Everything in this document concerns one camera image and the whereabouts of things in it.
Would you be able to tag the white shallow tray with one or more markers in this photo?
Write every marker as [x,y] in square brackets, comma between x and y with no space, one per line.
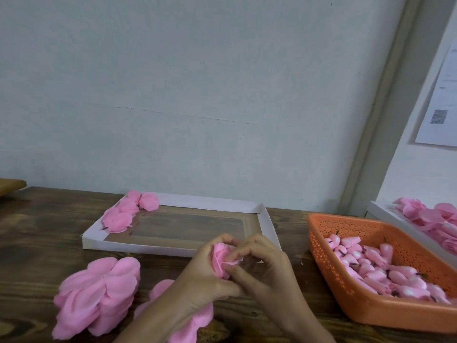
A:
[178,226]

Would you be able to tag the pink rose buds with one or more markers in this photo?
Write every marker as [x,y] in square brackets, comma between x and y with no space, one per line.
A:
[378,271]

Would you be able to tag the person's right hand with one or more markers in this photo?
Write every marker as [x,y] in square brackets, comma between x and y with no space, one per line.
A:
[270,282]

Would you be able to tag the grey door frame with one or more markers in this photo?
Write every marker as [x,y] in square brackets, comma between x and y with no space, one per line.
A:
[391,100]

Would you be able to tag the group of finished pink roses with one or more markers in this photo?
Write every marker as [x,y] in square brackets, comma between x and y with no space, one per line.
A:
[118,218]

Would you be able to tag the pink petal flower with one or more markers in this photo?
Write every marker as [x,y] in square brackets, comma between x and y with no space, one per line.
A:
[220,259]

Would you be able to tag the pile of pink petals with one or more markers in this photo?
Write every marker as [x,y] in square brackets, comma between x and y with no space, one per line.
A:
[434,218]

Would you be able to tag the white paper notice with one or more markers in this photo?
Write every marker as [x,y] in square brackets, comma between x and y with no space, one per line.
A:
[441,107]

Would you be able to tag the person's left forearm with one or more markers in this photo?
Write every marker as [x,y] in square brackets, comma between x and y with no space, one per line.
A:
[157,325]

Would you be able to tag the person's left hand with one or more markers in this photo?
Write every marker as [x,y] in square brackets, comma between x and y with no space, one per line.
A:
[198,282]

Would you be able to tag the person's right forearm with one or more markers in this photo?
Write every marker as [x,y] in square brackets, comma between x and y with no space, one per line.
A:
[307,330]

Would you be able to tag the stack of pink petals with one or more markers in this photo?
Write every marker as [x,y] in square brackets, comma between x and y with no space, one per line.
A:
[161,290]
[94,296]

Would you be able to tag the orange plastic basket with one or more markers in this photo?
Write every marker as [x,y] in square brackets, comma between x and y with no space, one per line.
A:
[378,318]

